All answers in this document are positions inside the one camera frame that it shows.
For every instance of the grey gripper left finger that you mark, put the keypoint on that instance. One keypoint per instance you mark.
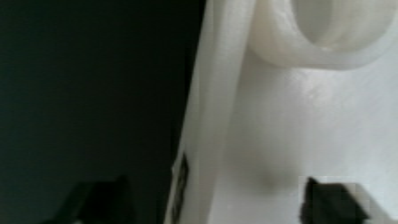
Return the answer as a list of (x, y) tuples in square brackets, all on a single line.
[(98, 204)]

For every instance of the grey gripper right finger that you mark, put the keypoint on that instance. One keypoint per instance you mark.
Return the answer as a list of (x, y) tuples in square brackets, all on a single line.
[(329, 206)]

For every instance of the white square table top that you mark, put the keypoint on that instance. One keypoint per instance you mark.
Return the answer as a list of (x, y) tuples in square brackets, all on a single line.
[(292, 113)]

